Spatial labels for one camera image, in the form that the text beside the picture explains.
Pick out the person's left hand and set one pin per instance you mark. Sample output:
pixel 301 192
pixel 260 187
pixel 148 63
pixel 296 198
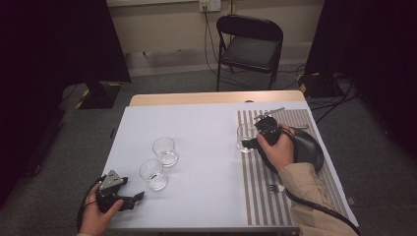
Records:
pixel 95 221

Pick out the white wall socket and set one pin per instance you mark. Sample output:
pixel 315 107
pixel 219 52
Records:
pixel 209 5

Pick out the grey striped placemat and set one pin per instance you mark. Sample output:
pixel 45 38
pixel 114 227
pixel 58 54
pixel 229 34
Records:
pixel 262 203

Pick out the black round plate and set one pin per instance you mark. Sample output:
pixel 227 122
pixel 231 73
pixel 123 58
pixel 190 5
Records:
pixel 309 149

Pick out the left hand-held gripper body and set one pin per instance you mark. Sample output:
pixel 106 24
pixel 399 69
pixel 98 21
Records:
pixel 109 196

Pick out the clear drinking glass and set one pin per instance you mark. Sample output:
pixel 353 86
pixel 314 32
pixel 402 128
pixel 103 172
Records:
pixel 242 132
pixel 165 151
pixel 153 174

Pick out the black stand base yellow tape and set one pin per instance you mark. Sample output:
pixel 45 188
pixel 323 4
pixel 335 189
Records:
pixel 98 95

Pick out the white table sheet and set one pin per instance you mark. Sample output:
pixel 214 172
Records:
pixel 196 131

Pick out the black folding chair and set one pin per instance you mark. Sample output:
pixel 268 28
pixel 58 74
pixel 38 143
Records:
pixel 250 52

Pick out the person's right hand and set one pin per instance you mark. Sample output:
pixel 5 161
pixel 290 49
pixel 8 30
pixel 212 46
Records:
pixel 280 150

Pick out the silver fork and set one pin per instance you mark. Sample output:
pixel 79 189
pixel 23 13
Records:
pixel 276 188

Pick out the black box yellow tape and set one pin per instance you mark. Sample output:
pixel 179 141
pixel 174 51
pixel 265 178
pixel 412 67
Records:
pixel 319 86

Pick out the black curtain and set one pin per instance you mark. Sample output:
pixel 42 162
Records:
pixel 49 65
pixel 370 59

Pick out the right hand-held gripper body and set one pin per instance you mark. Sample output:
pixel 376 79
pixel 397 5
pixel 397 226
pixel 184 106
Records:
pixel 270 131

